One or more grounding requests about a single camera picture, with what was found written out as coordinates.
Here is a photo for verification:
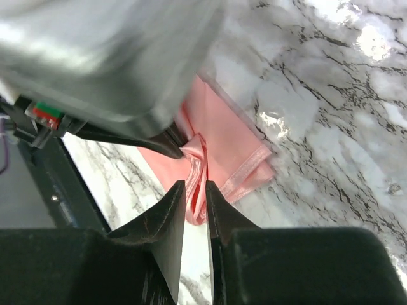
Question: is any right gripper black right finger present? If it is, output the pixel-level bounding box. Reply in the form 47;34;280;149
206;181;403;304

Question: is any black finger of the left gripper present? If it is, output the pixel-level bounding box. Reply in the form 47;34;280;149
69;122;184;159

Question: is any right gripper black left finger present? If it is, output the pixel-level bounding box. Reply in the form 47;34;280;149
1;180;186;304

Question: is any pink cloth napkin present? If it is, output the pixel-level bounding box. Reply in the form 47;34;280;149
139;78;274;226

